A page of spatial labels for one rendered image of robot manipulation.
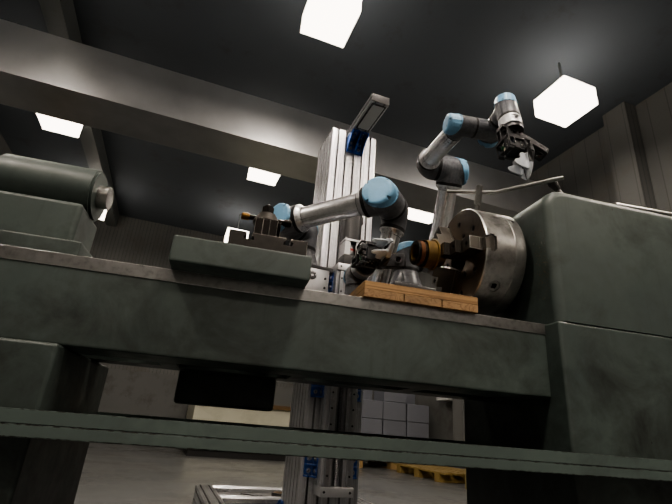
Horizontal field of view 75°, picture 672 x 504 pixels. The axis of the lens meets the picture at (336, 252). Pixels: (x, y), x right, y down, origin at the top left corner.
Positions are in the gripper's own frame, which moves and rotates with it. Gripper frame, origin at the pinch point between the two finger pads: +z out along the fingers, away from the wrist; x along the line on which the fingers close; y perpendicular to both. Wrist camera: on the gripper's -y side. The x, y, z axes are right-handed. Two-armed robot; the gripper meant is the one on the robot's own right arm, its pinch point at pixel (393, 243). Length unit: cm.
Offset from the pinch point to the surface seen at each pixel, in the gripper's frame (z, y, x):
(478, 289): 6.5, -22.7, -12.6
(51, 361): 16, 73, -43
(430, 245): 0.9, -11.2, 0.9
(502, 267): 11.0, -27.7, -6.8
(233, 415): -651, 15, -41
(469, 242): 10.3, -18.4, -0.6
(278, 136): -314, 21, 254
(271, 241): 16.7, 36.0, -12.1
